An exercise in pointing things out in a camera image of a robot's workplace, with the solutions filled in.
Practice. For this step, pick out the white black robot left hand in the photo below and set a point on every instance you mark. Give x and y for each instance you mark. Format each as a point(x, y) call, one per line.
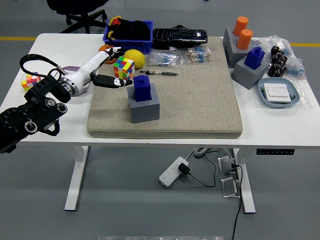
point(85, 72)

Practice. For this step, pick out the blue seal stamp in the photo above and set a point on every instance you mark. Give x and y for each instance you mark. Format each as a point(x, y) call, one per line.
point(253, 58)
point(142, 87)

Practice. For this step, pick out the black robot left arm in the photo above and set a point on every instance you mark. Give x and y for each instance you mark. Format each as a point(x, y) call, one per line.
point(40, 107)

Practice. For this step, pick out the grey square seal holder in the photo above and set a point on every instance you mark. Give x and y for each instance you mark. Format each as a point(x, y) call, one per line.
point(145, 111)
point(246, 76)

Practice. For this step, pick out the purple plate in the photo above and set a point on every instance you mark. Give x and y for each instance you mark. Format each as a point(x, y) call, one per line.
point(71, 68)

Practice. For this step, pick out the orange fruit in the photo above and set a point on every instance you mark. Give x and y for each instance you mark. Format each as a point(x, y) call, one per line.
point(103, 48)

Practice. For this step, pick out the black-edged colour cube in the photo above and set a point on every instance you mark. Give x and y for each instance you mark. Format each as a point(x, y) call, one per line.
point(123, 67)

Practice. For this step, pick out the blue plastic bin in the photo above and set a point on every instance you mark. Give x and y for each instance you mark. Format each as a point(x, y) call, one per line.
point(130, 46)

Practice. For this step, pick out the yellow lemon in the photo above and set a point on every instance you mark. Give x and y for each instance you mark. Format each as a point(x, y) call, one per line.
point(136, 57)

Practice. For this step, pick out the white-edged pastel colour cube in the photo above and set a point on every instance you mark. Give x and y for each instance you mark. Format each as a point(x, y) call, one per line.
point(28, 81)

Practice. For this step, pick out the yellow red toy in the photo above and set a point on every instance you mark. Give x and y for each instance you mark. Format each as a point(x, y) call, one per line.
point(115, 21)

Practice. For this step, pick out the black cloth pouch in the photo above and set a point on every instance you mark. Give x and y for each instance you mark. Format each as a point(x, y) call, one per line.
point(135, 30)

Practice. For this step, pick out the black office chair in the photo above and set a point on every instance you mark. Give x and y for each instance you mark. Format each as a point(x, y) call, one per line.
point(75, 5)

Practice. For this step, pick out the black slim hand tool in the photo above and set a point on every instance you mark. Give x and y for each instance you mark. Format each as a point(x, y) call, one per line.
point(160, 73)

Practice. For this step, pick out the bag of blue resistors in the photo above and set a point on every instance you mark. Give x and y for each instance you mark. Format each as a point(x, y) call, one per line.
point(165, 60)

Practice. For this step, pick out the black wrapped flat device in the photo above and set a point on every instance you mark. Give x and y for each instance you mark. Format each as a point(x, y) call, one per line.
point(180, 37)

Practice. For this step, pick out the grey-brown mat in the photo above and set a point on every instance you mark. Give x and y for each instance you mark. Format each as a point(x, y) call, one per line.
point(195, 100)

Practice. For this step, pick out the bag of tan resistors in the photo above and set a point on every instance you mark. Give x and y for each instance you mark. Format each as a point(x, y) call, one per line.
point(198, 56)

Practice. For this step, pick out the white power strip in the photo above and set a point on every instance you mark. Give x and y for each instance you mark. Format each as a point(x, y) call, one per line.
point(170, 175)

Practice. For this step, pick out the tall grey double holder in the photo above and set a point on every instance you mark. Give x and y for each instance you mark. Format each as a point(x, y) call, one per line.
point(231, 50)

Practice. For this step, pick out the orange cylinder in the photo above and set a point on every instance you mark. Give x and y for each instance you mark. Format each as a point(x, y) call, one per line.
point(241, 23)
point(245, 38)

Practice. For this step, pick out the green circuit board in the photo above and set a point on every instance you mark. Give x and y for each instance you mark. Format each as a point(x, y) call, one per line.
point(262, 93)

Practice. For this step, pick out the dark brown capacitor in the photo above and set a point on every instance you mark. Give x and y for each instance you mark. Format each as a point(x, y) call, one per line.
point(275, 50)
point(282, 70)
point(283, 60)
point(275, 66)
point(276, 59)

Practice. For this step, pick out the light blue plate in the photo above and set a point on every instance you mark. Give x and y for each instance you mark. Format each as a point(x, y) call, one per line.
point(277, 80)

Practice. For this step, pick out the white table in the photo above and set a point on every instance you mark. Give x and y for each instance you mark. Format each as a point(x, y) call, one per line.
point(275, 125)

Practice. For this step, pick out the black desk control panel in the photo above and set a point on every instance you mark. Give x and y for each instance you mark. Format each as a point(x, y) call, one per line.
point(275, 151)

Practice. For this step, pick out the clear bag with blue parts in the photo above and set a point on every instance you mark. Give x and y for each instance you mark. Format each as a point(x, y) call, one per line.
point(296, 66)

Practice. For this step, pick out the metal pedal frame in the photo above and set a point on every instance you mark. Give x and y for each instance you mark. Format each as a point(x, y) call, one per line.
point(226, 165)
point(230, 187)

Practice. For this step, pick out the white square switch panel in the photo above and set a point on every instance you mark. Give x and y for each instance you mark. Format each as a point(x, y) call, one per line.
point(277, 92)

